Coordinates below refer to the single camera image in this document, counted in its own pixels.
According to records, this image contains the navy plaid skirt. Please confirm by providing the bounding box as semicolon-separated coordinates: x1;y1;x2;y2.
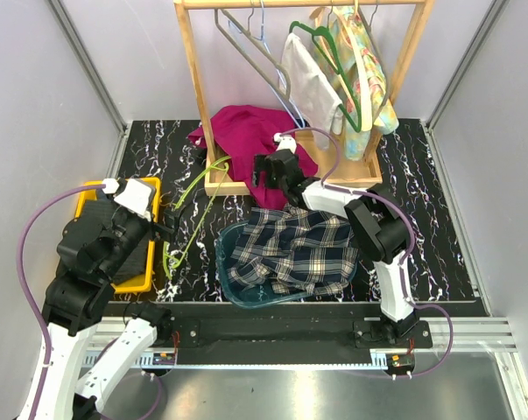
226;205;359;296

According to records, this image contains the lime green hanger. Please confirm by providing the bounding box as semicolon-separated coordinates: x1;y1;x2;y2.
163;156;231;282

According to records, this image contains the magenta dress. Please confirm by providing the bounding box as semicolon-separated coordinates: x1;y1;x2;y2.
210;105;295;210

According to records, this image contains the yellow plastic tray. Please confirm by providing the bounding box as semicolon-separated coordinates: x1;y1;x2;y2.
74;177;161;294

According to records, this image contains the white garment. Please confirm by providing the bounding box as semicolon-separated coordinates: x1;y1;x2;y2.
281;33;343;135

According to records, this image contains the teal transparent plastic basin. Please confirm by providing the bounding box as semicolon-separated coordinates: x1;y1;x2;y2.
215;218;359;311

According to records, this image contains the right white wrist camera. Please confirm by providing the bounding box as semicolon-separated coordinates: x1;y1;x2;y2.
273;133;298;154

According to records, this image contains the dark grey striped cloth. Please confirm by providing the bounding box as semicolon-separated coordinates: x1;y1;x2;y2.
112;237;150;285

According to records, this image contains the colourful floral shirt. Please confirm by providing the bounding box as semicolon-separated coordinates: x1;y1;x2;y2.
324;6;398;161

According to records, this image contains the wooden clothes rack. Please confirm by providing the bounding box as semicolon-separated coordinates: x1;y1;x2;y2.
174;1;434;196

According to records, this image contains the dark green hanger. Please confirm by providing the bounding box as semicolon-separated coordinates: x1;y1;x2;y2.
289;20;363;132

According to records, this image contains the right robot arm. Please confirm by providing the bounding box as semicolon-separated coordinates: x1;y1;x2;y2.
252;150;419;347

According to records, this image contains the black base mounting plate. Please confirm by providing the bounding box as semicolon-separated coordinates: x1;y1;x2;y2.
109;301;433;366

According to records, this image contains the cream wooden hanger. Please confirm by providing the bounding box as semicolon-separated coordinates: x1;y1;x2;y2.
311;5;373;133

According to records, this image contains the light blue hanger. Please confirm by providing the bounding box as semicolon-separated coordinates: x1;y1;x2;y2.
222;1;308;129

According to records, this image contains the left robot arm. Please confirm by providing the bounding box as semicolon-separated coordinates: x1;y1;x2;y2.
19;209;179;419

